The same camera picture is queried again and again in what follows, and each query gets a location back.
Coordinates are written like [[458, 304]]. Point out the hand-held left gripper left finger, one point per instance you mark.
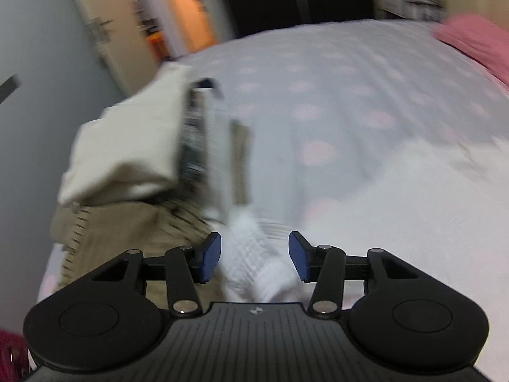
[[210, 256]]

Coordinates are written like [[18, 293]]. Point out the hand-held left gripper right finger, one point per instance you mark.
[[299, 256]]

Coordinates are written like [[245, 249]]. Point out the white crinkled garment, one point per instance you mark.
[[397, 227]]

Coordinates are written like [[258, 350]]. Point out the stack of folded clothes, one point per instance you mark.
[[127, 147]]

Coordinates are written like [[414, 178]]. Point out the grey polka dot bed sheet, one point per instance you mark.
[[318, 87]]

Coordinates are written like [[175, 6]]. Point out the dark red cloth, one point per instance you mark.
[[10, 354]]

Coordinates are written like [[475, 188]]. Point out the pink pillow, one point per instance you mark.
[[473, 43]]

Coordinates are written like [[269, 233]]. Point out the wooden door frame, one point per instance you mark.
[[119, 28]]

